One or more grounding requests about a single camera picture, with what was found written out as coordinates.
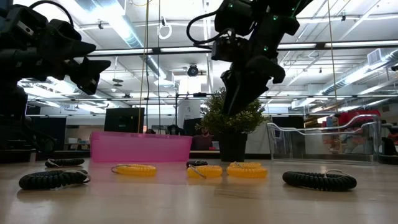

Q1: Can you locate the red crate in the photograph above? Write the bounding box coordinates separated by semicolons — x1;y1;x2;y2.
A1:
336;109;382;127

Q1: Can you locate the pink translucent plastic bin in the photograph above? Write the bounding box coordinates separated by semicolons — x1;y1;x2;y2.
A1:
90;131;193;164

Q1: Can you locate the black aluminium table frame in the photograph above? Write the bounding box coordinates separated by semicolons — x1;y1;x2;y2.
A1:
0;149;398;164

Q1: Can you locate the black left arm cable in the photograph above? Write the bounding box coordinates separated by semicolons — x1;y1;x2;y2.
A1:
29;0;76;27

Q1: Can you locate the black hanging cable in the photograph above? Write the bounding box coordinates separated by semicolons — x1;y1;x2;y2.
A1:
156;0;162;126

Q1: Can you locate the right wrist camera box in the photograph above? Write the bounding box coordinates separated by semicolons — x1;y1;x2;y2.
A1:
211;30;250;62

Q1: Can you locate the clear plastic bin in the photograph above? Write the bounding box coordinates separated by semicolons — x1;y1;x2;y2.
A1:
266;113;383;166

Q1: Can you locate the black overhead frame beam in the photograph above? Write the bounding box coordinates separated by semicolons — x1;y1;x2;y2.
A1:
86;39;398;58

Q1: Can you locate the artificial green plant black pot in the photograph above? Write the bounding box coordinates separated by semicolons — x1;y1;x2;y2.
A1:
195;87;267;163

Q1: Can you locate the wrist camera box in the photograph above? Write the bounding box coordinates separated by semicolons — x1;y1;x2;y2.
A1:
0;4;50;43
211;30;250;62

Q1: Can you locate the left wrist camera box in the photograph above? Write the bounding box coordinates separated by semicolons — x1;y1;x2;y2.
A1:
0;4;50;43

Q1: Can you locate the black hanging overhead camera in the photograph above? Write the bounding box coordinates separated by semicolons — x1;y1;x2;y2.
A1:
187;63;200;78

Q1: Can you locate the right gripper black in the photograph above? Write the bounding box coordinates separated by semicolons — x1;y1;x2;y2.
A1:
221;22;301;117

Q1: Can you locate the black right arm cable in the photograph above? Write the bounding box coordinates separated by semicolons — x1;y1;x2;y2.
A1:
186;9;234;46

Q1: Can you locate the white board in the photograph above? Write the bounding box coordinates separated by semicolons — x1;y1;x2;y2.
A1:
177;98;202;129

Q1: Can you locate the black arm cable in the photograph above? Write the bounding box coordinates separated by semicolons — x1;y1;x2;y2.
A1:
29;0;76;27
186;9;234;46

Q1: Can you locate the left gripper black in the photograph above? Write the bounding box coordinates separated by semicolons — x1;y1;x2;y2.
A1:
0;19;112;96

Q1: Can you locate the white cable loop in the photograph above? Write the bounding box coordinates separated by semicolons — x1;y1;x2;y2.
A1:
157;16;173;41

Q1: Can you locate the yellow hanging cord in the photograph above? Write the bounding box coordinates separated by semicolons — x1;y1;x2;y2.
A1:
137;0;150;134
326;0;340;113

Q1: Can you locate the small black monitor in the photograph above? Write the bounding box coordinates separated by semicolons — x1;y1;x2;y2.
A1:
182;117;203;137

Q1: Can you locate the white LED light strip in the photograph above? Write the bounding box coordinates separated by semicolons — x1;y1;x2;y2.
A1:
277;42;317;50
159;46;214;54
324;40;398;49
88;47;154;57

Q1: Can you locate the person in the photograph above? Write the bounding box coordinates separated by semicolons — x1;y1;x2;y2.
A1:
190;126;216;152

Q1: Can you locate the black spring keychain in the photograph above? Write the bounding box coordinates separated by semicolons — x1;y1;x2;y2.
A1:
18;169;91;191
44;157;86;169
282;169;358;192
185;159;210;168

